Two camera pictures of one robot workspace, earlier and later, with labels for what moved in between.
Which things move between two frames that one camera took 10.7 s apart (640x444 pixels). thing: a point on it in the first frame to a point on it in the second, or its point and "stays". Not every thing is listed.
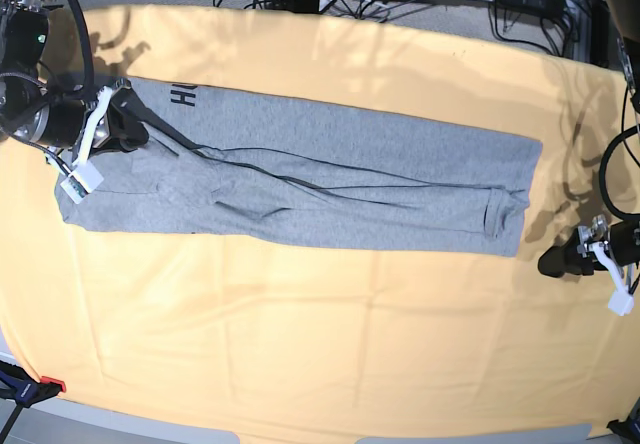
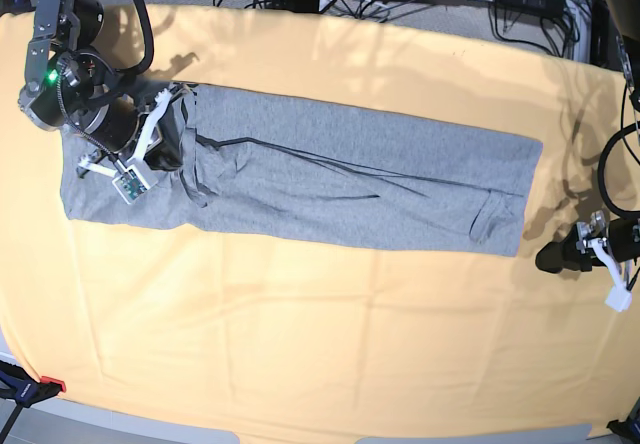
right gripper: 570,258 stays
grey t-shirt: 222,162 stays
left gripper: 114,115 to 164,113
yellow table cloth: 214,330 stays
